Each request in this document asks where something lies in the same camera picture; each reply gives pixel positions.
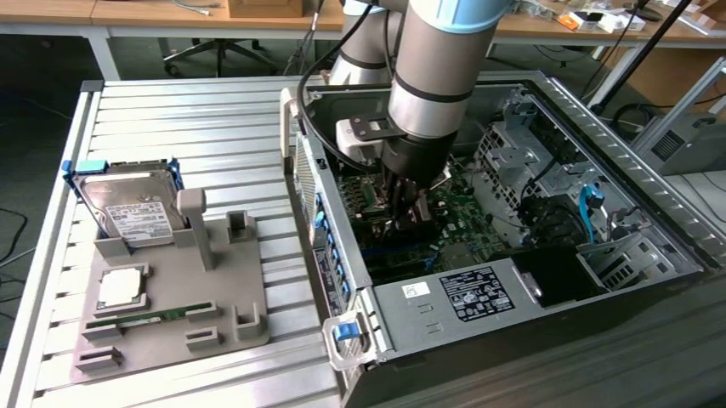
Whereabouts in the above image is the silver hard disk drive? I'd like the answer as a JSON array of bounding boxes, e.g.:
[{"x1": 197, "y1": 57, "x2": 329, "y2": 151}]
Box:
[{"x1": 76, "y1": 169, "x2": 186, "y2": 250}]

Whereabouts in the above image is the black plastic shroud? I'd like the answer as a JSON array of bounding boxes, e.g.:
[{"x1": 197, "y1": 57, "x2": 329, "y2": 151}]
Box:
[{"x1": 490, "y1": 244, "x2": 609, "y2": 309}]

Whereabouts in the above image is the silver chipset heatsink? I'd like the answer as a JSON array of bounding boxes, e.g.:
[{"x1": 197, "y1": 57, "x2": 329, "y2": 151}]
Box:
[{"x1": 442, "y1": 244, "x2": 483, "y2": 267}]

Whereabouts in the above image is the graphics card with black cooler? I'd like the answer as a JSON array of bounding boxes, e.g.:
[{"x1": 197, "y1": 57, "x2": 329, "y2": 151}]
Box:
[{"x1": 339, "y1": 199, "x2": 447, "y2": 260}]

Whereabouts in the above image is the black expansion slot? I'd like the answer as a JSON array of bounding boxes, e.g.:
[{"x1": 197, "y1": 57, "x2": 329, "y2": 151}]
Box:
[
  {"x1": 366, "y1": 256, "x2": 430, "y2": 273},
  {"x1": 367, "y1": 266, "x2": 435, "y2": 284}
]

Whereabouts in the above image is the black wire bundle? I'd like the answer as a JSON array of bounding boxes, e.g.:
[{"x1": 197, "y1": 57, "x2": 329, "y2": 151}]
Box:
[{"x1": 518, "y1": 197, "x2": 586, "y2": 247}]

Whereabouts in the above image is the silver CPU chip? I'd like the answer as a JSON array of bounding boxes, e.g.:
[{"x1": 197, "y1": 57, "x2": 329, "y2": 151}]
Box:
[{"x1": 95, "y1": 269, "x2": 143, "y2": 311}]

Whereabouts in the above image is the aluminium profile post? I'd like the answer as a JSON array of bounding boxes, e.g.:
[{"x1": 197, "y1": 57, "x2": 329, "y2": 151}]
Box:
[{"x1": 629, "y1": 57, "x2": 726, "y2": 154}]

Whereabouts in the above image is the dark arm cable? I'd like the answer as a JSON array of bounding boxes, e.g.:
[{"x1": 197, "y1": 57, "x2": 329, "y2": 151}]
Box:
[{"x1": 298, "y1": 0, "x2": 410, "y2": 172}]

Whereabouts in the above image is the green RAM stick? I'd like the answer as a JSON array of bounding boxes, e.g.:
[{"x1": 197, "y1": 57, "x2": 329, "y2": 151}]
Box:
[{"x1": 84, "y1": 303, "x2": 209, "y2": 332}]

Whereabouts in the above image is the black monitor foot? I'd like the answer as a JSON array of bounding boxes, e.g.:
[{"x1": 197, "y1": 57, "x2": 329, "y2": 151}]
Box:
[{"x1": 621, "y1": 0, "x2": 665, "y2": 22}]

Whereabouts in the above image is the open black PC case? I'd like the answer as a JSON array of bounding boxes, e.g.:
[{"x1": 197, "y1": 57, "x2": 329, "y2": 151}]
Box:
[{"x1": 279, "y1": 70, "x2": 726, "y2": 408}]

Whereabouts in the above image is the grey plastic parts rack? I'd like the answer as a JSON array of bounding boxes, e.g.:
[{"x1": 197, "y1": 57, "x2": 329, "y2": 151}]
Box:
[{"x1": 71, "y1": 189, "x2": 273, "y2": 386}]

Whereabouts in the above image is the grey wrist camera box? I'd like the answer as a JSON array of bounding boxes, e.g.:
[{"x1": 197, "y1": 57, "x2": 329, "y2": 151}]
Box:
[{"x1": 334, "y1": 115, "x2": 407, "y2": 167}]

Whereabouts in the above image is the wooden desk white frame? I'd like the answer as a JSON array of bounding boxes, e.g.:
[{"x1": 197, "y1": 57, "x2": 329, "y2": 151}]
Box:
[
  {"x1": 0, "y1": 0, "x2": 347, "y2": 82},
  {"x1": 493, "y1": 0, "x2": 726, "y2": 107}
]

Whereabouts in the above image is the black coiled floor cable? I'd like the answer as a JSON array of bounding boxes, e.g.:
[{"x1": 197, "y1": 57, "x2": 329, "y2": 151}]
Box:
[{"x1": 616, "y1": 104, "x2": 662, "y2": 139}]

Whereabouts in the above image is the grey power supply unit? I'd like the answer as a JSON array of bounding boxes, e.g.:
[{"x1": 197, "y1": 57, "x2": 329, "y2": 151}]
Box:
[{"x1": 371, "y1": 258, "x2": 546, "y2": 354}]

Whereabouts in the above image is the perforated metal drive cage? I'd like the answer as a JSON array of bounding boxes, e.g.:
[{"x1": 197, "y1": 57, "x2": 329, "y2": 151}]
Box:
[{"x1": 473, "y1": 121, "x2": 546, "y2": 213}]

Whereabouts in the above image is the black tripod pole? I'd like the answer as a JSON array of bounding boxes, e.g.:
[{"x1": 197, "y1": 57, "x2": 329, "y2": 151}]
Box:
[{"x1": 589, "y1": 0, "x2": 697, "y2": 116}]

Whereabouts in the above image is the grey metal disk bay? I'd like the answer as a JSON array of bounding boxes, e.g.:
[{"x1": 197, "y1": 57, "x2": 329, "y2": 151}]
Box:
[{"x1": 576, "y1": 231, "x2": 692, "y2": 290}]

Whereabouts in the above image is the black office chair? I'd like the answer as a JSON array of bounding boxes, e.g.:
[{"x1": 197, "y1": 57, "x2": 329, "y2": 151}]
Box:
[{"x1": 163, "y1": 37, "x2": 279, "y2": 77}]

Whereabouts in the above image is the white box black top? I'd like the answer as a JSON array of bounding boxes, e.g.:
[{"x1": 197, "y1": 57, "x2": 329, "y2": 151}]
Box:
[{"x1": 569, "y1": 10, "x2": 606, "y2": 31}]

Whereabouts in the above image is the hard drive with blue caddy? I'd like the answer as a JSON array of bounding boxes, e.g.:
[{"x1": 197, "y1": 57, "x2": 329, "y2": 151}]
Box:
[{"x1": 58, "y1": 157, "x2": 183, "y2": 239}]

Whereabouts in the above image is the brown cardboard box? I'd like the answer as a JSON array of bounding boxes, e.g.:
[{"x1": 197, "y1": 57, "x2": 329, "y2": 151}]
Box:
[{"x1": 229, "y1": 0, "x2": 306, "y2": 19}]

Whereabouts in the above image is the grey machine housing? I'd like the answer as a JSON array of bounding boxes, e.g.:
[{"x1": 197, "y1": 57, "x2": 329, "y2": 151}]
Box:
[{"x1": 632, "y1": 112, "x2": 726, "y2": 178}]

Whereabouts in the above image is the green motherboard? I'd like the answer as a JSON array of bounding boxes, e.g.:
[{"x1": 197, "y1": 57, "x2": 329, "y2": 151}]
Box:
[{"x1": 337, "y1": 161, "x2": 511, "y2": 286}]

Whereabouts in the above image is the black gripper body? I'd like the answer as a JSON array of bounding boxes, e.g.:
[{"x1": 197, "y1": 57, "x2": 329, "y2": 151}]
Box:
[{"x1": 378, "y1": 130, "x2": 458, "y2": 189}]

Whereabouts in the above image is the blue SATA wire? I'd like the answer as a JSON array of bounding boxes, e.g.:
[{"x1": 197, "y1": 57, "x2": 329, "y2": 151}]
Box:
[{"x1": 578, "y1": 182, "x2": 606, "y2": 247}]

